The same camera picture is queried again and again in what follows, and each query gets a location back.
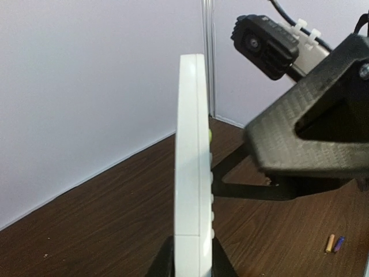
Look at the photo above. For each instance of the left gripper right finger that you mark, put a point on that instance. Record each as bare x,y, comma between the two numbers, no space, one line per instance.
221,265

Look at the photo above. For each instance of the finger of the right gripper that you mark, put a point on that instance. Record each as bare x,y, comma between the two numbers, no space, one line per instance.
320,126
280,188

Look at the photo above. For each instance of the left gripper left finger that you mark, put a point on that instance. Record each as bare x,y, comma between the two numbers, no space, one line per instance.
163,263

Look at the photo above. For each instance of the white remote control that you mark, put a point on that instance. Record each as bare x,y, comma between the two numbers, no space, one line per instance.
193,215

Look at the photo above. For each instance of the orange AAA battery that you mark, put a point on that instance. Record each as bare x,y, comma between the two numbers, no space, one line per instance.
330,242

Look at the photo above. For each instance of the purple AAA battery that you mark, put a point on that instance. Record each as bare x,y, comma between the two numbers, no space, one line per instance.
338,244

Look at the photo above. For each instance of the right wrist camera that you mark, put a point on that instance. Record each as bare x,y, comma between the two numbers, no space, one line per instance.
278,49

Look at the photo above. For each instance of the right aluminium corner post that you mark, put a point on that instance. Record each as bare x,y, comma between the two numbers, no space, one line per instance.
208,36

